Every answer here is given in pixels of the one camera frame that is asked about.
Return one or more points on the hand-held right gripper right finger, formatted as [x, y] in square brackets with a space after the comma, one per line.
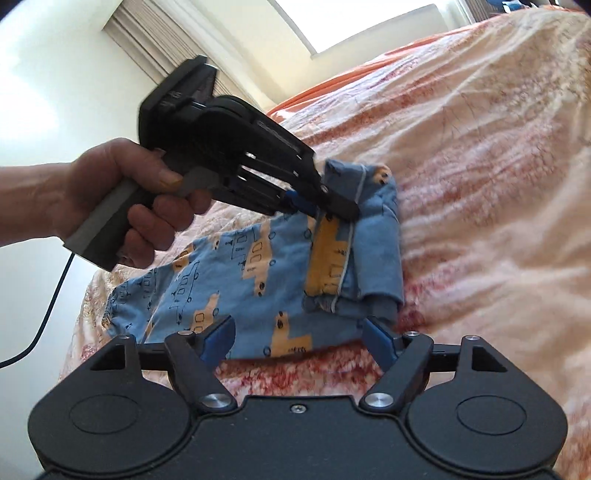
[381, 341]

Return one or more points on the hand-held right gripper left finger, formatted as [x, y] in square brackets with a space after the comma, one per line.
[217, 339]

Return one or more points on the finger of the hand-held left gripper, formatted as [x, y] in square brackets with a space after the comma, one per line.
[295, 202]
[339, 203]

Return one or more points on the blue pants with orange print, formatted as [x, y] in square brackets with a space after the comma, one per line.
[231, 272]

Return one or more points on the person's left forearm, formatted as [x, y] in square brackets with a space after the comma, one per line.
[27, 203]

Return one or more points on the person's left hand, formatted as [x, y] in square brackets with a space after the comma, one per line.
[101, 170]

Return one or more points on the beige curtain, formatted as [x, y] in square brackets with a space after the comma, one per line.
[184, 41]

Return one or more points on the orange bed sheet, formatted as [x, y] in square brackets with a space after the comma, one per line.
[323, 94]

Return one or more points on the floral pink bed cover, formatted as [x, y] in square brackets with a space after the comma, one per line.
[485, 184]

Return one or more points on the bright window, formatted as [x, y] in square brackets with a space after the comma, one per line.
[369, 18]

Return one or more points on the blue backpack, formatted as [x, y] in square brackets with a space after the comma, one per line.
[505, 4]

